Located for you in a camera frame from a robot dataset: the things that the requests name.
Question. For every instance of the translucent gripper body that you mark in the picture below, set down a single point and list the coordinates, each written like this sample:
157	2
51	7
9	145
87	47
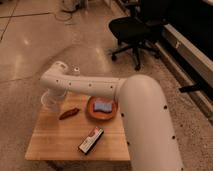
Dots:
53	103

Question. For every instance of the white ceramic cup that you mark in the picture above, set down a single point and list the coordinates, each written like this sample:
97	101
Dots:
42	101

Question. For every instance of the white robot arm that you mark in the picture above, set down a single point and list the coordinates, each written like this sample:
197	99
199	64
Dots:
148	126

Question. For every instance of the brown sausage toy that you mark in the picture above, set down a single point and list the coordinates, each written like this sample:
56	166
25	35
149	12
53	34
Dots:
69	113

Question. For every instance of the clear plastic bottle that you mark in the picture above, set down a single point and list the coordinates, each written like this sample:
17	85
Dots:
76	71

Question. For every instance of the wooden table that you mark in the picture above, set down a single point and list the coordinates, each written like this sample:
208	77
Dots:
56	141

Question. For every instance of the brown round plate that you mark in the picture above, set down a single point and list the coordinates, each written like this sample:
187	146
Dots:
101	115

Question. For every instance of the blue sponge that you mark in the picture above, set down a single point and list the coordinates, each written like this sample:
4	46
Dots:
102	107

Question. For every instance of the black red white box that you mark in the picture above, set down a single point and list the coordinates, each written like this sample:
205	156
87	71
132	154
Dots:
92	138

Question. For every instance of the white object on floor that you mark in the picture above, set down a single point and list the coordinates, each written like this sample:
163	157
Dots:
71	6

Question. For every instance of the black office chair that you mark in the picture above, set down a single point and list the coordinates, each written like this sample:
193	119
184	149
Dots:
144	24

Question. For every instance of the long bench counter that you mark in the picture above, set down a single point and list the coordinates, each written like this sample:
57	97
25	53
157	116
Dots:
188	36

